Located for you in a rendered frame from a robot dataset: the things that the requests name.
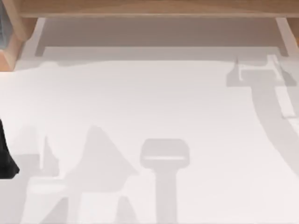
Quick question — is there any wooden cupboard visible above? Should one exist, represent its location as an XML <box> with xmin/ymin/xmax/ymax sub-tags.
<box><xmin>17</xmin><ymin>0</ymin><xmax>299</xmax><ymax>19</ymax></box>

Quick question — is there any pale wooden drawer front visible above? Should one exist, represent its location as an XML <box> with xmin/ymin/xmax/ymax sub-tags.
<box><xmin>0</xmin><ymin>0</ymin><xmax>39</xmax><ymax>71</ymax></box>

